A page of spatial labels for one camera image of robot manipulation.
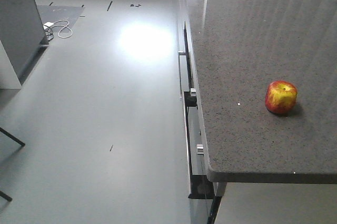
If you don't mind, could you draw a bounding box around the red yellow apple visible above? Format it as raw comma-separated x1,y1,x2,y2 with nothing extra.
265,81,298,114

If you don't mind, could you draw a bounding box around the white power adapter with cable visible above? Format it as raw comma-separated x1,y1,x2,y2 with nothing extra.
43,20,73,40

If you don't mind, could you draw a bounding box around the grey stone kitchen counter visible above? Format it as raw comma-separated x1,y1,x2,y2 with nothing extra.
176,0,337,224

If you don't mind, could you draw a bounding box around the grey white cabinet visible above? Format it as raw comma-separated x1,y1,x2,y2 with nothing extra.
1,0,48,90

